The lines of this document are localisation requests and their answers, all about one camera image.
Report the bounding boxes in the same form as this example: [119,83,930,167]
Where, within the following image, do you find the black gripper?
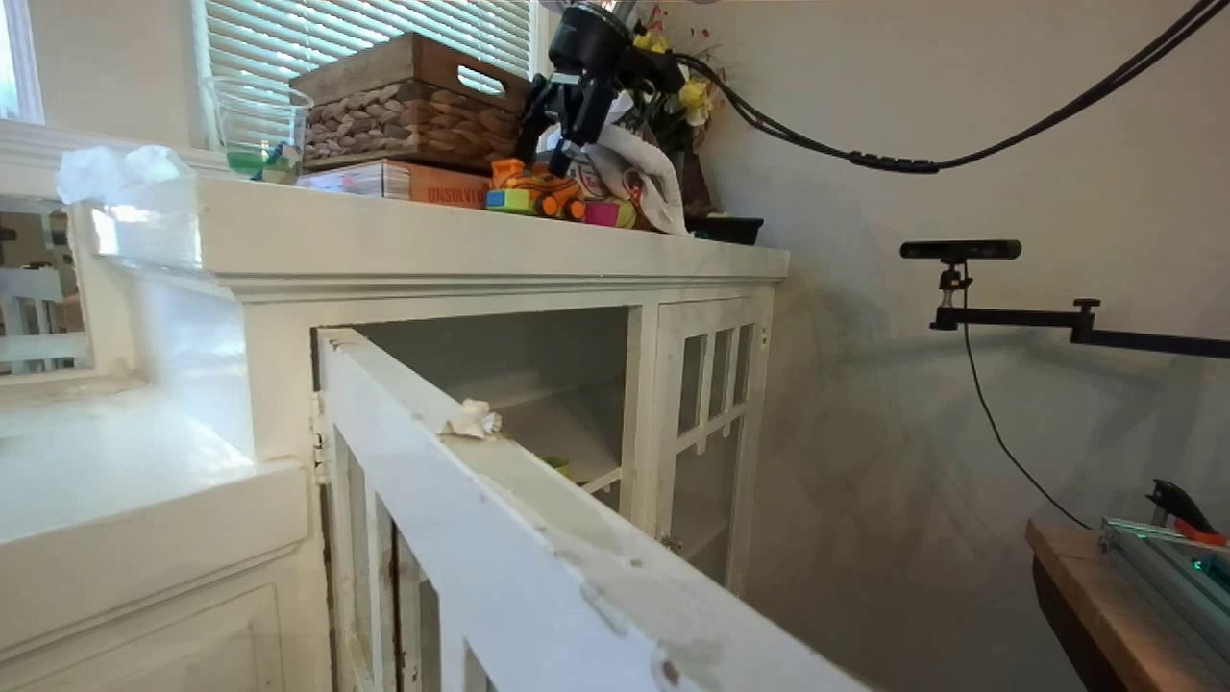
[512,3,647,179]

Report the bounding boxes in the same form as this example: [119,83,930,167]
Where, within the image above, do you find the orange Unsolved Case Files box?
[291,155,501,210]

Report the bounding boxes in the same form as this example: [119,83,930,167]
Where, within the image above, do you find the clear glass bowl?
[207,72,317,185]

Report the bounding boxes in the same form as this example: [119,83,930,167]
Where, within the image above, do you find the brown wooden table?
[1021,516,1230,692]

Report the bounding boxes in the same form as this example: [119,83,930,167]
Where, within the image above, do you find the black stereo camera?
[895,236,1028,267]

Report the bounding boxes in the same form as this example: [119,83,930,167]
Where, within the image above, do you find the pink yellow plastic toy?
[564,187,643,236]

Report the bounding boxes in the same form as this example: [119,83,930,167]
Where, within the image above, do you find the white framed window pane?
[0,187,100,383]

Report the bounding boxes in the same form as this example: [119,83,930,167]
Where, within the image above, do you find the black red tool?
[1142,472,1230,551]

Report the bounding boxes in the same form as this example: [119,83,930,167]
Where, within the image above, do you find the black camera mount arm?
[925,259,1230,365]

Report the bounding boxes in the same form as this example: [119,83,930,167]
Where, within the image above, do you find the black shallow dish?
[682,206,769,251]

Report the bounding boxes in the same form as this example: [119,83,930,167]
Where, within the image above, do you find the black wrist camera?
[624,42,692,101]

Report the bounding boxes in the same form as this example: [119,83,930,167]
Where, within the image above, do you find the orange tiger toy car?
[479,155,590,219]

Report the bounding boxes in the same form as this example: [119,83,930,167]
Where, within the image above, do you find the white window blinds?
[192,0,538,147]

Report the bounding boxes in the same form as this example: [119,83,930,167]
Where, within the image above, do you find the brown wicker basket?
[289,31,547,178]

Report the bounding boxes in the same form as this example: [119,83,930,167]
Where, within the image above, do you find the thin black camera cable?
[959,318,1096,529]

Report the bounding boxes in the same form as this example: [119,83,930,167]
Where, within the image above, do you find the white crumpled wad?
[444,392,509,446]

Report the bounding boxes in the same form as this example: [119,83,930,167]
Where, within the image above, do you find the white built-in cabinet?
[59,169,791,692]

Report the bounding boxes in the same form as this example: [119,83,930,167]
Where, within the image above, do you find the dark flower vase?
[665,114,719,219]

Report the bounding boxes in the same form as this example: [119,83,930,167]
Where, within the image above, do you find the teal tray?
[1096,510,1230,651]

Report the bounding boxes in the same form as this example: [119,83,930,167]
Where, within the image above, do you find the yellow flower bouquet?
[628,3,729,132]

